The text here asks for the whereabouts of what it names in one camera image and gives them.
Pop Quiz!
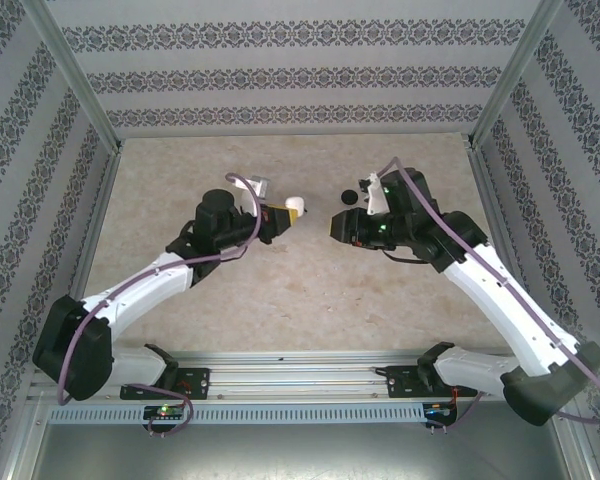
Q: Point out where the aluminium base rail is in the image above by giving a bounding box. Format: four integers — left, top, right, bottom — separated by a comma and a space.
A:
27, 349, 566, 401

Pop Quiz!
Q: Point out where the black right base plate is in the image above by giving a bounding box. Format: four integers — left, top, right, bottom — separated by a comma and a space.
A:
385, 364, 476, 400

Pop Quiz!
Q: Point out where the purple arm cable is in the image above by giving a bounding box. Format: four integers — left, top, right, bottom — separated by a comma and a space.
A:
389, 157, 600, 431
57, 172, 261, 434

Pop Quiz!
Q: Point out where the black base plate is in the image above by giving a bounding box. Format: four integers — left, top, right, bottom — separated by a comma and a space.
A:
385, 364, 476, 400
121, 367, 212, 402

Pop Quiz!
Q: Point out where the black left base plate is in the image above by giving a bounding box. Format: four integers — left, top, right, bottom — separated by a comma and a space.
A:
121, 367, 212, 402

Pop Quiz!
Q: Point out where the grey metal sheet panel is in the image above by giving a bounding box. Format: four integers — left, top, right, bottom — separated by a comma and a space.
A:
9, 399, 596, 480

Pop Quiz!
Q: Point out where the aluminium frame post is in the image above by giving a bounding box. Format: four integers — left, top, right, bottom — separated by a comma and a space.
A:
22, 0, 122, 152
470, 0, 572, 149

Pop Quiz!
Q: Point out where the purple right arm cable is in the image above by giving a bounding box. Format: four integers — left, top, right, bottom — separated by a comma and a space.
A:
389, 157, 600, 431

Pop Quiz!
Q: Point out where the aluminium side rail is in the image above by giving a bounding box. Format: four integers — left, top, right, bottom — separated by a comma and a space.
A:
467, 144, 549, 360
52, 142, 126, 361

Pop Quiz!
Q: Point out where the left circuit board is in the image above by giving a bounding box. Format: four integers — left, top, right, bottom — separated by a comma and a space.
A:
143, 405, 186, 420

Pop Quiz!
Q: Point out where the slotted grey cable duct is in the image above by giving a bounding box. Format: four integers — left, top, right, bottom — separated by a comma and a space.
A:
47, 403, 427, 424

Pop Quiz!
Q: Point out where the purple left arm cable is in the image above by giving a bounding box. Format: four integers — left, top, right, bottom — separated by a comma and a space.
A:
57, 172, 261, 434

